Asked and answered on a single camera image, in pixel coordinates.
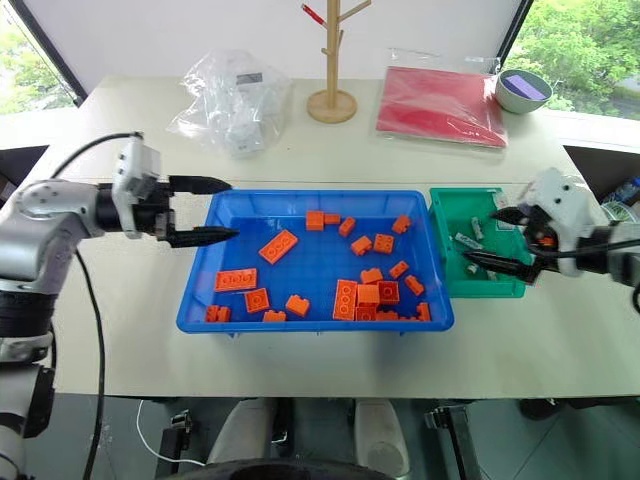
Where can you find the long orange toy brick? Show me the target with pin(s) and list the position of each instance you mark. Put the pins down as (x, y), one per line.
(278, 246)
(236, 279)
(345, 299)

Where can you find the red tag on stand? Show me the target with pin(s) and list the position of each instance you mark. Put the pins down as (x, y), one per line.
(313, 15)

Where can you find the dark box with clutter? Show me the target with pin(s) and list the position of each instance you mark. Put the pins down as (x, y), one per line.
(610, 175)

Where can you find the wooden tree stand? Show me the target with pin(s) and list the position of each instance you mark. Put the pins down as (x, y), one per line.
(332, 75)

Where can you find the silver battery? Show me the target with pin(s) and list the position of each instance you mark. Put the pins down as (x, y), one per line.
(470, 270)
(476, 227)
(469, 241)

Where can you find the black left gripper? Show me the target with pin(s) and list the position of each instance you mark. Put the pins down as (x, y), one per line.
(155, 220)

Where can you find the grey rounded robot leg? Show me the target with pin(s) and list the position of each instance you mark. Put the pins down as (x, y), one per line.
(240, 430)
(380, 435)

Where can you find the green plastic bin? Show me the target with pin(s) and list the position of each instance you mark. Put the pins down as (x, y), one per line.
(457, 220)

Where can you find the small orange toy brick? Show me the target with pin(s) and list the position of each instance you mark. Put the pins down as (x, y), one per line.
(413, 284)
(332, 219)
(361, 245)
(218, 313)
(347, 226)
(274, 316)
(386, 315)
(401, 224)
(424, 312)
(371, 275)
(298, 304)
(398, 269)

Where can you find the orange square toy brick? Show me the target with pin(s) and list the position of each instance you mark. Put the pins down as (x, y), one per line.
(388, 292)
(257, 300)
(384, 243)
(368, 295)
(365, 313)
(315, 220)

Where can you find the purple block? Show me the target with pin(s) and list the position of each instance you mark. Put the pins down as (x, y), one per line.
(524, 85)

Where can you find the grey bowl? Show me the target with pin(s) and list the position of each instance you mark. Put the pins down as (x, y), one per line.
(515, 102)

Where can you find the dark open box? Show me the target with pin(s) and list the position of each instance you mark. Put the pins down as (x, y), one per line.
(20, 170)

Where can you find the clear crumpled plastic bag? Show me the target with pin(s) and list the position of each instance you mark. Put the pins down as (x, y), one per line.
(235, 100)

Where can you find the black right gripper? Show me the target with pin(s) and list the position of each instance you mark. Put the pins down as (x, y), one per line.
(540, 235)

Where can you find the blue plastic bin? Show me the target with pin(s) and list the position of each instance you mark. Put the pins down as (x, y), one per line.
(310, 280)

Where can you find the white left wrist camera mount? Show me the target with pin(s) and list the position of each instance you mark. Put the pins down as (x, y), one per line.
(131, 162)

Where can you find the black rounded floor object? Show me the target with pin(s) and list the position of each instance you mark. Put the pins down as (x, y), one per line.
(539, 409)

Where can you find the black window frame bar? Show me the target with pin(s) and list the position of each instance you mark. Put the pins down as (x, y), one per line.
(515, 30)
(55, 55)

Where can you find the black table frame bracket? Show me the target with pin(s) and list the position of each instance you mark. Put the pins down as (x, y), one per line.
(457, 440)
(175, 440)

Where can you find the red folder in clear sleeve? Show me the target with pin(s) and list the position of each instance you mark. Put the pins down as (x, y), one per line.
(440, 105)

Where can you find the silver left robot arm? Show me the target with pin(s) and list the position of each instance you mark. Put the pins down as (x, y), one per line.
(45, 215)

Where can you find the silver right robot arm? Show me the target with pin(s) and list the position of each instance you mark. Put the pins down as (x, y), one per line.
(615, 250)

